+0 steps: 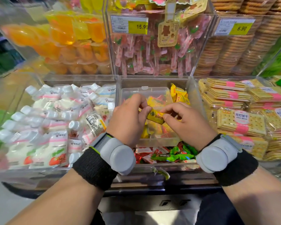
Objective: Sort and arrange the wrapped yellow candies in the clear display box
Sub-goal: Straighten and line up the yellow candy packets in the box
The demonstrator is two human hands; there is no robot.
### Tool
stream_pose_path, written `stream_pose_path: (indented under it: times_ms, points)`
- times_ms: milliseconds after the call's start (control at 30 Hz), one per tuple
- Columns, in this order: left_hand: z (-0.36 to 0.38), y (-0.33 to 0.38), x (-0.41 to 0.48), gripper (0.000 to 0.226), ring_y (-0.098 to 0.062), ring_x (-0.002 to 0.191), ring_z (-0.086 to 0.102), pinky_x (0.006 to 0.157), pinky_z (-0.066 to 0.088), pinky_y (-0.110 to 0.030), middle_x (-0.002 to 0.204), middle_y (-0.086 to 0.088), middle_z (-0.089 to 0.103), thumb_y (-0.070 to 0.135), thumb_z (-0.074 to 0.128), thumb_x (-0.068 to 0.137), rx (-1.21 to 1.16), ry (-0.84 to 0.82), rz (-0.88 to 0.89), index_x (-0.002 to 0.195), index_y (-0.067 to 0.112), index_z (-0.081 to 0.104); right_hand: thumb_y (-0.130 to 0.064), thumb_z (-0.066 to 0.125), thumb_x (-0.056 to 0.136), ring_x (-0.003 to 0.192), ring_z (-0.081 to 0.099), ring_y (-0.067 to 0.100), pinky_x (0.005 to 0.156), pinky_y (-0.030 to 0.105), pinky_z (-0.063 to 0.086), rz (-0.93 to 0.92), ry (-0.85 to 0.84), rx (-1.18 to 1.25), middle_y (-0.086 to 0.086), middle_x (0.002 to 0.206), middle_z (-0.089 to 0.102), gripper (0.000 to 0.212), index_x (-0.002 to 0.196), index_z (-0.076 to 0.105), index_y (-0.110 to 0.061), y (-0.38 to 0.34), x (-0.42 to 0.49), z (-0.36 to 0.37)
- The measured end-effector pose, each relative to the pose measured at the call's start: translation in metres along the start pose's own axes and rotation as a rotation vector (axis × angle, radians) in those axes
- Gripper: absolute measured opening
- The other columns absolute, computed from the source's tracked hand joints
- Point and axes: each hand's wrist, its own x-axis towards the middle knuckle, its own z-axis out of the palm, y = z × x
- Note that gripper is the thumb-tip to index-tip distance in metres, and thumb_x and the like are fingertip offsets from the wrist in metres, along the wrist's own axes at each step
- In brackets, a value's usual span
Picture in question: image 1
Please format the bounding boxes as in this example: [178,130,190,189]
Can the person's left hand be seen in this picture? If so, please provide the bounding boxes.
[106,93,153,148]

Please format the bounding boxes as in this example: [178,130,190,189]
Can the person's right hand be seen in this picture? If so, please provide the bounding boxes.
[160,102,218,151]

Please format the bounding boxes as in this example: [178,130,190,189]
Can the yellow candy piece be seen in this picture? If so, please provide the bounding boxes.
[146,109,165,125]

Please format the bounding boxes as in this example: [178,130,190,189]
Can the person's left forearm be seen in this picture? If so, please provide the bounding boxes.
[5,172,106,225]

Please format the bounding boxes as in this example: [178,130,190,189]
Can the person's right forearm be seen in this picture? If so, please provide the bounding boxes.
[221,165,281,225]

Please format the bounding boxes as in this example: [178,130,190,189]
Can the clear plastic lidded box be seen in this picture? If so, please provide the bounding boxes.
[120,87,182,148]

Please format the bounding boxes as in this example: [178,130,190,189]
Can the pile of yellow snack packets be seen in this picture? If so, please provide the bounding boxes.
[170,83,190,106]

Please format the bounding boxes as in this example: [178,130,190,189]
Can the pile of red green candies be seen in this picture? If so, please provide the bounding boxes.
[134,141,199,165]

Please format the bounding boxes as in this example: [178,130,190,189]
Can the clear acrylic bin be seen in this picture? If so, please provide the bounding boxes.
[189,75,281,179]
[0,74,119,177]
[118,76,203,172]
[105,10,217,78]

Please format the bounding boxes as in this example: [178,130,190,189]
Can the grey wrist tracker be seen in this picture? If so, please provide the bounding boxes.
[91,132,136,176]
[195,134,243,174]

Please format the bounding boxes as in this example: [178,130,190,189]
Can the green wrapped candy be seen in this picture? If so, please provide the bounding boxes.
[152,167,170,181]

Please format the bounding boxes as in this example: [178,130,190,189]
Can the pile of pink lollipops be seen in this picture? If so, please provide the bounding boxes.
[112,15,212,78]

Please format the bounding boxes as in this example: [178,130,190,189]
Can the pile of square cracker packs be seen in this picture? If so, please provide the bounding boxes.
[198,76,281,161]

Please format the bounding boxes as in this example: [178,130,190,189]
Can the black wristband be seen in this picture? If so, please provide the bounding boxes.
[213,150,259,187]
[72,147,118,191]

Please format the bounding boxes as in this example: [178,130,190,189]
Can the metal shelf front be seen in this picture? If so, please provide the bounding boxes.
[97,170,224,225]

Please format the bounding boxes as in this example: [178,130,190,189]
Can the beige bear hang tag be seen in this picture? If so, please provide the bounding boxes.
[157,0,180,48]

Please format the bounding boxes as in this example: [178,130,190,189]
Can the white yellow price tag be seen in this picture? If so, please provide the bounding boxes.
[110,15,148,35]
[214,18,256,37]

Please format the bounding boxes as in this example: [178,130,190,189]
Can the pile of white drink pouches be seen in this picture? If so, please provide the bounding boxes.
[0,83,117,169]

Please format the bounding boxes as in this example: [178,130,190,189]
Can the stacks of round biscuits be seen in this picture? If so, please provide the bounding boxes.
[194,0,281,77]

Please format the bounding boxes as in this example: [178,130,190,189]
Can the pile of orange jelly cups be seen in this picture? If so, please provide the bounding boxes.
[1,10,112,75]

